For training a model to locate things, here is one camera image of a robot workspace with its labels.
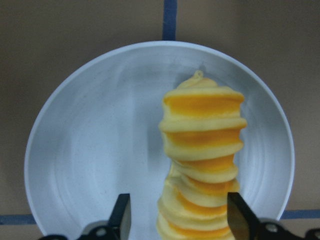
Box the light blue plate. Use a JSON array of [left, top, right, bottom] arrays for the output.
[[24, 41, 295, 240]]

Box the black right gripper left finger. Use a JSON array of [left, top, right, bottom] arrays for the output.
[[107, 193, 131, 240]]

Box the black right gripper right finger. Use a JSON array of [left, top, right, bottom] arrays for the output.
[[227, 192, 260, 240]]

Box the yellow striped bread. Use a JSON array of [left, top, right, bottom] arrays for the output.
[[156, 70, 247, 240]]

